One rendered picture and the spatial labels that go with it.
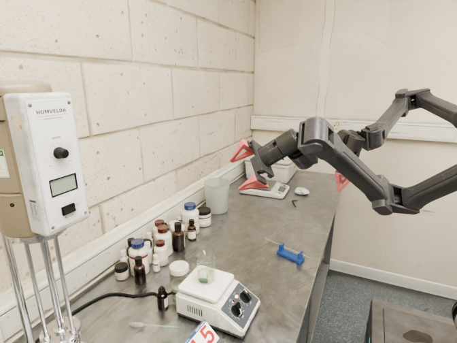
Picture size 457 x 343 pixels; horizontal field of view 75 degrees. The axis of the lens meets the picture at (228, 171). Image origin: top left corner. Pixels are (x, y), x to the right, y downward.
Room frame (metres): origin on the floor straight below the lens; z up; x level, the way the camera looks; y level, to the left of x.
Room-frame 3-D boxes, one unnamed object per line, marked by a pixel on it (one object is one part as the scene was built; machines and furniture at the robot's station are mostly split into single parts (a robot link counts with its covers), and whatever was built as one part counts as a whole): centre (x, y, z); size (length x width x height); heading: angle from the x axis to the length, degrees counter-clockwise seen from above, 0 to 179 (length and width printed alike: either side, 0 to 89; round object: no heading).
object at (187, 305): (0.69, 0.04, 0.79); 0.22 x 0.13 x 0.08; 65
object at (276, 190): (1.64, -0.21, 0.77); 0.26 x 0.19 x 0.05; 68
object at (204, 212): (1.22, 0.11, 0.79); 0.07 x 0.07 x 0.07
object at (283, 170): (1.97, -0.30, 0.82); 0.37 x 0.31 x 0.14; 156
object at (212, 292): (0.70, 0.06, 0.83); 0.12 x 0.12 x 0.01; 65
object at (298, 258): (0.96, -0.23, 0.77); 0.10 x 0.03 x 0.04; 46
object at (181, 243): (1.01, 0.19, 0.80); 0.04 x 0.04 x 0.11
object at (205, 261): (0.71, 0.06, 0.87); 0.06 x 0.05 x 0.08; 14
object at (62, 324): (0.45, 0.31, 1.02); 0.07 x 0.07 x 0.25
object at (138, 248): (0.87, 0.30, 0.81); 0.06 x 0.06 x 0.11
